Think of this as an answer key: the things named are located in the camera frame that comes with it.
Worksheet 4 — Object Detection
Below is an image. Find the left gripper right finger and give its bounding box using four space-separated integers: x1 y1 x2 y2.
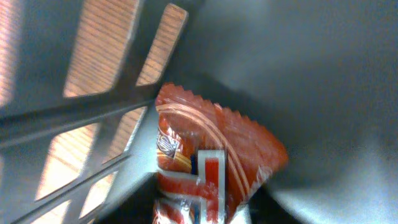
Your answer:
249 187 299 224

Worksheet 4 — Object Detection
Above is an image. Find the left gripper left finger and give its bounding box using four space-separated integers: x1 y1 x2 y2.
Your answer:
94 175 159 224

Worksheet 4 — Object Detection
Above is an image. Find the red orange snack bar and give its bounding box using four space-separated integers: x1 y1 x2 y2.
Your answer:
153 83 288 223

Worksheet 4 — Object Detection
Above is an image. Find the grey plastic mesh basket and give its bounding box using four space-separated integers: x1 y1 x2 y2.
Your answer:
1 1 397 223

